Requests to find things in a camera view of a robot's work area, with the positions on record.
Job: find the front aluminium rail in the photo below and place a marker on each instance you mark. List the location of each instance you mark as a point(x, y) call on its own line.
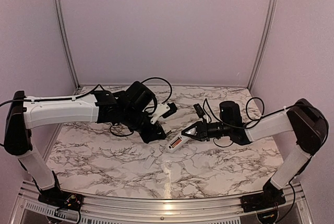
point(108, 209)

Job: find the right aluminium frame post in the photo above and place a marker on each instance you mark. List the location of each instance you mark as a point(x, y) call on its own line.
point(263, 41)

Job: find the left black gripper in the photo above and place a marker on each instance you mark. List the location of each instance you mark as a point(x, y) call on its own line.
point(154, 134)

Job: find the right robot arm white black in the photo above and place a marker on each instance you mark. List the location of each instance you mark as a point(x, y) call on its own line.
point(308, 124)

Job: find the white battery cover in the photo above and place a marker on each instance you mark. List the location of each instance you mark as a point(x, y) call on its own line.
point(149, 161)

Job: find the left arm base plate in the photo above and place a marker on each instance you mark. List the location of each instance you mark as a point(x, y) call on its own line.
point(62, 200)

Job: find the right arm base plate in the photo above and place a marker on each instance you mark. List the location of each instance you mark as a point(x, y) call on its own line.
point(258, 201)

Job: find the aluminium frame post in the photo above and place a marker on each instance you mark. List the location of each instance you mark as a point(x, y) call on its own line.
point(65, 43)
point(263, 41)

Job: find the white remote control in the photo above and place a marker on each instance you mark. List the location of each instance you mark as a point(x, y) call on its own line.
point(185, 135)

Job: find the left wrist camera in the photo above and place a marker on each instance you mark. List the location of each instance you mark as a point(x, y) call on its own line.
point(163, 110)

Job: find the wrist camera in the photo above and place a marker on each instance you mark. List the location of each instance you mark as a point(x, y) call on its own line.
point(163, 110)
point(199, 110)

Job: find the left aluminium frame post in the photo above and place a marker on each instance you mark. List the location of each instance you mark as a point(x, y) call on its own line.
point(65, 43)

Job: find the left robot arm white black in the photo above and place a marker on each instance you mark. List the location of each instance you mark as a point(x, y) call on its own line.
point(136, 108)

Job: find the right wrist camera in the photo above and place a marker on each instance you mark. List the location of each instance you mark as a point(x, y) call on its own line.
point(199, 110)

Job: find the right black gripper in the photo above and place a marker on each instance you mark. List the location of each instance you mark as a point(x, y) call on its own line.
point(202, 133)

